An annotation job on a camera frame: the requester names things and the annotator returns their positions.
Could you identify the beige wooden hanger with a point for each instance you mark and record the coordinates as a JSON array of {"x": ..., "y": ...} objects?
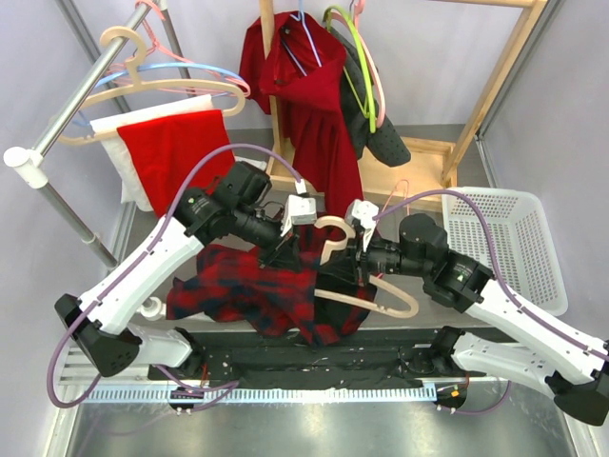
[
  {"x": 139, "y": 55},
  {"x": 412, "y": 304}
]

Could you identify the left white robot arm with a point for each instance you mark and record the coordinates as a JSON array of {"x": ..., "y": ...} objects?
[{"x": 100, "y": 318}]

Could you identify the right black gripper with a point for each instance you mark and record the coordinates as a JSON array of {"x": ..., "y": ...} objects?
[{"x": 348, "y": 264}]

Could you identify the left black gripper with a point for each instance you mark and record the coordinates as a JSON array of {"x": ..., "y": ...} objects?
[{"x": 285, "y": 255}]

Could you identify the blue hanger left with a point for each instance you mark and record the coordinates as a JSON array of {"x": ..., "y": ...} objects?
[{"x": 190, "y": 69}]

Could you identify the red plaid garment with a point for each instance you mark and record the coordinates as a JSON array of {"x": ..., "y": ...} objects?
[{"x": 229, "y": 286}]

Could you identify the blue wire hanger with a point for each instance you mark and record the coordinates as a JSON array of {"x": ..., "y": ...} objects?
[{"x": 298, "y": 42}]

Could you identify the bright red hung garment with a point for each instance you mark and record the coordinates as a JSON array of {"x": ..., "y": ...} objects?
[{"x": 164, "y": 151}]

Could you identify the thin pink wire hanger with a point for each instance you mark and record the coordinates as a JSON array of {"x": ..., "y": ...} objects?
[{"x": 401, "y": 189}]

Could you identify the green hanger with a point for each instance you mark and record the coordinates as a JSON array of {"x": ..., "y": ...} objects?
[{"x": 361, "y": 62}]

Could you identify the white cable duct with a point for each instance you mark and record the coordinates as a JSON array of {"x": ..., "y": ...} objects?
[{"x": 152, "y": 394}]

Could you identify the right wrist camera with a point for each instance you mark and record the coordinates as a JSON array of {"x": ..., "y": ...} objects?
[{"x": 360, "y": 215}]

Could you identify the metal clothes rack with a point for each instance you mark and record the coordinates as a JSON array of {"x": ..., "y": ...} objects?
[{"x": 27, "y": 162}]

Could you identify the white plastic laundry basket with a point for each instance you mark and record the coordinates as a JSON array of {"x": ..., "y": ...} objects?
[{"x": 522, "y": 241}]

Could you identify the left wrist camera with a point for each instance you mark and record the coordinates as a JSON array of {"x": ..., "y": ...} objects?
[{"x": 300, "y": 209}]

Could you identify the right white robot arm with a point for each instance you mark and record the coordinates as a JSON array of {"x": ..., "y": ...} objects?
[{"x": 561, "y": 362}]

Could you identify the dark red skirt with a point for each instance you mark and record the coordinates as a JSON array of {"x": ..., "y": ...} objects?
[{"x": 310, "y": 107}]

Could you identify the white hung cloth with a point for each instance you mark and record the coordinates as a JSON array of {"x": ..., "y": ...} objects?
[{"x": 117, "y": 150}]

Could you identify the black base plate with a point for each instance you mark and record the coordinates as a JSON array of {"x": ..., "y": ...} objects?
[{"x": 369, "y": 358}]

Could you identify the grey dotted garment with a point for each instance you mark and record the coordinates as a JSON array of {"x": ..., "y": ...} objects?
[{"x": 385, "y": 144}]

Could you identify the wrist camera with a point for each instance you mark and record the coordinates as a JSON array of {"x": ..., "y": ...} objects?
[
  {"x": 300, "y": 209},
  {"x": 360, "y": 215}
]

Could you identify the wooden clothes rack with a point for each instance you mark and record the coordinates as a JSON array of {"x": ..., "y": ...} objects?
[{"x": 434, "y": 163}]

